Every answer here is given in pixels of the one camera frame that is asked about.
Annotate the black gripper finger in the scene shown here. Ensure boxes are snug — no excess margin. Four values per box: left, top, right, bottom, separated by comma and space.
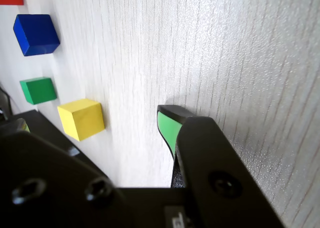
175, 116, 288, 228
156, 104, 198, 189

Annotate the green cube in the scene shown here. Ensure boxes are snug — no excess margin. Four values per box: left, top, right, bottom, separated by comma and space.
19, 76, 58, 106

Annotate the yellow cube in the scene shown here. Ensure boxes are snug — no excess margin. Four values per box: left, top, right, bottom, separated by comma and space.
56, 98, 105, 142

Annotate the blue cube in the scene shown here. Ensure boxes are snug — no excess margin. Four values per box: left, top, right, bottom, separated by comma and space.
12, 13, 61, 57

